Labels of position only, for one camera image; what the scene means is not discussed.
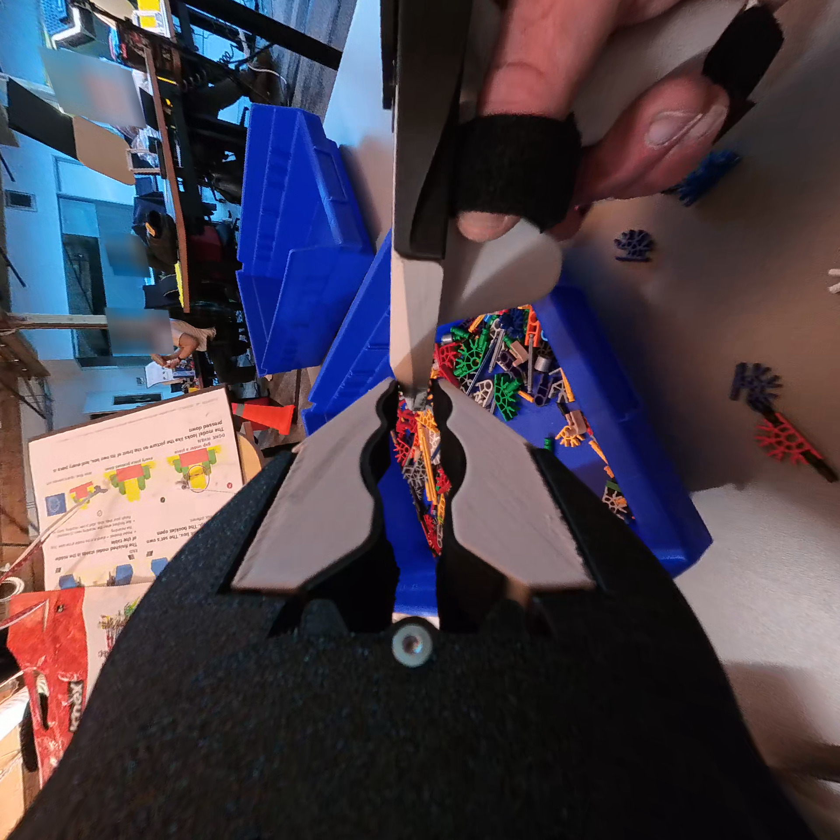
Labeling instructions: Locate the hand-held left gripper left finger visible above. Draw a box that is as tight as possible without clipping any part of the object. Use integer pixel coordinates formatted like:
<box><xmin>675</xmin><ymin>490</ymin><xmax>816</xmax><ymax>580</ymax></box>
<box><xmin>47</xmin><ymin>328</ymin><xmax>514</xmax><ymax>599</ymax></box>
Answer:
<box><xmin>230</xmin><ymin>379</ymin><xmax>401</xmax><ymax>623</ymax></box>

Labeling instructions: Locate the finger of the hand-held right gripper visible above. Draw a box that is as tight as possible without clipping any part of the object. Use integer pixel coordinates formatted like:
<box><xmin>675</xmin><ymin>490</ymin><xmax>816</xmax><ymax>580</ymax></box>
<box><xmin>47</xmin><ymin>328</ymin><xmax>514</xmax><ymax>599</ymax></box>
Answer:
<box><xmin>390</xmin><ymin>256</ymin><xmax>450</xmax><ymax>408</ymax></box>

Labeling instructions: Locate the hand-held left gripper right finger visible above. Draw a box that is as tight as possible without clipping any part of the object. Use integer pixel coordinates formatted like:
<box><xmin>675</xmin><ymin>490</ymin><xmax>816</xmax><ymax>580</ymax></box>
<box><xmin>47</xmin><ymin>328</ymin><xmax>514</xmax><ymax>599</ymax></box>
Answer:
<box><xmin>434</xmin><ymin>379</ymin><xmax>596</xmax><ymax>632</ymax></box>

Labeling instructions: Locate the pile of colourful toy pieces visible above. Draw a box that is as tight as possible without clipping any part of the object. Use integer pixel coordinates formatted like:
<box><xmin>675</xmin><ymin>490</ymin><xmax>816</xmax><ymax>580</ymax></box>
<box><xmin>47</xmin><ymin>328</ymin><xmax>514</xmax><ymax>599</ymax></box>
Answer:
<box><xmin>392</xmin><ymin>305</ymin><xmax>634</xmax><ymax>555</ymax></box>

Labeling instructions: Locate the blue plastic bin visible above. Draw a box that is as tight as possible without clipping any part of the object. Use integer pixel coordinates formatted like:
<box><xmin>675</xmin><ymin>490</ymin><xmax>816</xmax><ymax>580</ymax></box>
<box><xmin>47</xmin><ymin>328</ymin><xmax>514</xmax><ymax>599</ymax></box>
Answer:
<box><xmin>302</xmin><ymin>230</ymin><xmax>713</xmax><ymax>618</ymax></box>

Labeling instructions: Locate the blue toy connector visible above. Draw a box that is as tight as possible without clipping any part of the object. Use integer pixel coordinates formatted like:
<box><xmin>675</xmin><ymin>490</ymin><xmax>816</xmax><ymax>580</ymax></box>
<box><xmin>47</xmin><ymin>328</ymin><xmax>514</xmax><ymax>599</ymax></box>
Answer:
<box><xmin>730</xmin><ymin>362</ymin><xmax>783</xmax><ymax>413</ymax></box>
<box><xmin>613</xmin><ymin>229</ymin><xmax>656</xmax><ymax>263</ymax></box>
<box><xmin>666</xmin><ymin>150</ymin><xmax>742</xmax><ymax>207</ymax></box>

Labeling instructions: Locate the red connector with black rod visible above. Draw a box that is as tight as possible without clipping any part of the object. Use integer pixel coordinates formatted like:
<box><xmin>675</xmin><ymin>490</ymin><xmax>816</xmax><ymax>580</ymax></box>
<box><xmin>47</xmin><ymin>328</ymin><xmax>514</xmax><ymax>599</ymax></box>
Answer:
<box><xmin>753</xmin><ymin>410</ymin><xmax>839</xmax><ymax>484</ymax></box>

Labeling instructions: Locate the person's right hand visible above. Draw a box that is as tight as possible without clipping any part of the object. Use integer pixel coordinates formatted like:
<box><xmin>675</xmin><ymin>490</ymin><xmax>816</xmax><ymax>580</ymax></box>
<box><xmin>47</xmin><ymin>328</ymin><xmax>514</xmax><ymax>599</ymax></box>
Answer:
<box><xmin>456</xmin><ymin>0</ymin><xmax>732</xmax><ymax>240</ymax></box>

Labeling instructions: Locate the orange traffic cone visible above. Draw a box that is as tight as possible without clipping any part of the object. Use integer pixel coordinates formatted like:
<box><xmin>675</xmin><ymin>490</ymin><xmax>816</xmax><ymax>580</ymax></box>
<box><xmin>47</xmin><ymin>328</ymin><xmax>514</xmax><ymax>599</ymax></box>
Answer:
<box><xmin>231</xmin><ymin>395</ymin><xmax>298</xmax><ymax>435</ymax></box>

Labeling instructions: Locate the empty blue divided bin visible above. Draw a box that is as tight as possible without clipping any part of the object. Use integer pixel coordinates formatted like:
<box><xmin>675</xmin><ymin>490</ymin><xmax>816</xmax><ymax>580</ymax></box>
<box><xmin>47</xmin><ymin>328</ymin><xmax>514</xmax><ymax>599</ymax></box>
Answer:
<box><xmin>235</xmin><ymin>101</ymin><xmax>376</xmax><ymax>376</ymax></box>

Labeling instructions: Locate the white instruction sheet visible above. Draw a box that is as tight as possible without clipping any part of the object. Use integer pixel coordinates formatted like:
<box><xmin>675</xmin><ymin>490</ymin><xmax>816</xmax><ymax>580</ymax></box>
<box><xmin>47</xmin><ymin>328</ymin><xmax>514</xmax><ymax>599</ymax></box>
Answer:
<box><xmin>28</xmin><ymin>386</ymin><xmax>242</xmax><ymax>589</ymax></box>

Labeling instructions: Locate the long wooden workbench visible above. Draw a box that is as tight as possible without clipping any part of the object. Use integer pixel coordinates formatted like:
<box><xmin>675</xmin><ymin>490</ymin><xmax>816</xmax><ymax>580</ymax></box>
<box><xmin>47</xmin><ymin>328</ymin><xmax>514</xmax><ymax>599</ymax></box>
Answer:
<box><xmin>139</xmin><ymin>39</ymin><xmax>193</xmax><ymax>315</ymax></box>

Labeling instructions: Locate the brown cardboard sheet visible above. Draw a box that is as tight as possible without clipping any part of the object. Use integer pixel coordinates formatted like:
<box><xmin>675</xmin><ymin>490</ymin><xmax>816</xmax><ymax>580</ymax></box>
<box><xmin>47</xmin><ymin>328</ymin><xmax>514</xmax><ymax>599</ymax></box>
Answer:
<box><xmin>71</xmin><ymin>115</ymin><xmax>137</xmax><ymax>186</ymax></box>

